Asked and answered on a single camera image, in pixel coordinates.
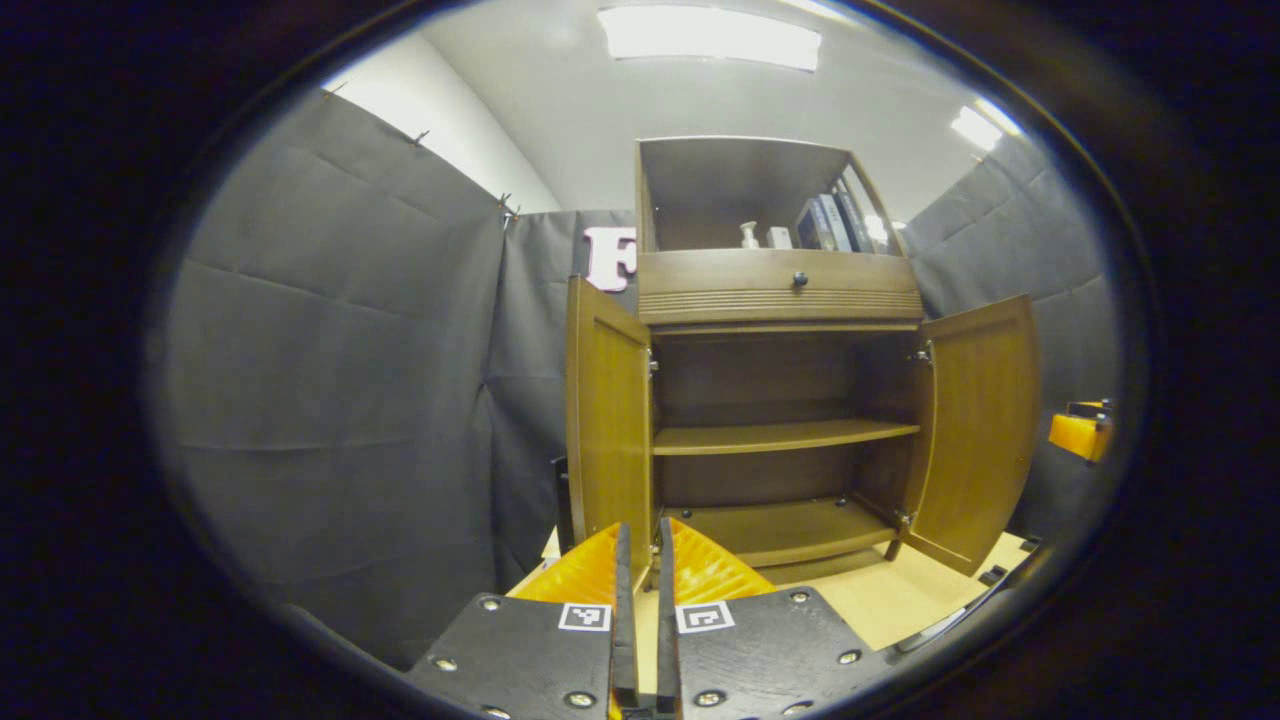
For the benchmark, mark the black backdrop cloth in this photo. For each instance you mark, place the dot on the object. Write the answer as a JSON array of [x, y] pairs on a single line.
[[330, 380]]

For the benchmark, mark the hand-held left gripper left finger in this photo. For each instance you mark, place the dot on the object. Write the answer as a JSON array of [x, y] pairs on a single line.
[[625, 620]]

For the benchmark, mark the wooden cabinet drawer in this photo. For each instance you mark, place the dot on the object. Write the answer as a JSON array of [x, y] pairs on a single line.
[[720, 285]]

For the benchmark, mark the small ceiling light panel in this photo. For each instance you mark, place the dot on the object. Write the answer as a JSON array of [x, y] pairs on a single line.
[[876, 228], [975, 128]]

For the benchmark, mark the large ceiling light panel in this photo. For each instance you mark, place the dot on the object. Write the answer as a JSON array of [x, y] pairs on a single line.
[[710, 38]]

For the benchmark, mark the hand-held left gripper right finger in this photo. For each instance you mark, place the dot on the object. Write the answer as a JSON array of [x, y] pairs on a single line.
[[666, 620]]

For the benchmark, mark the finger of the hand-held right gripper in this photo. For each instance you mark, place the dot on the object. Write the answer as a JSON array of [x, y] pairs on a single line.
[[1088, 408], [1072, 437]]

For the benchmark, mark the wooden cabinet shelf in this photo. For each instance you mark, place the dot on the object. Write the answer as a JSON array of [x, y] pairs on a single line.
[[780, 437]]

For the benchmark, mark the wooden double-door shoe cabinet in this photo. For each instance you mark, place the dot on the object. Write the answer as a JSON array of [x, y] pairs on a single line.
[[740, 180]]

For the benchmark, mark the white pump bottle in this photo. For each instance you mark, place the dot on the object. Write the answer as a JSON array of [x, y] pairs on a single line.
[[750, 238]]

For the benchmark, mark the small white box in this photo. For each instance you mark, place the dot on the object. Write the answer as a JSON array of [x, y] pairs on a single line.
[[779, 238]]

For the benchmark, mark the wooden shoe cabinet door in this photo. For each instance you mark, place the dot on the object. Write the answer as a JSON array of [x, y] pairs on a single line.
[[610, 430], [980, 430]]

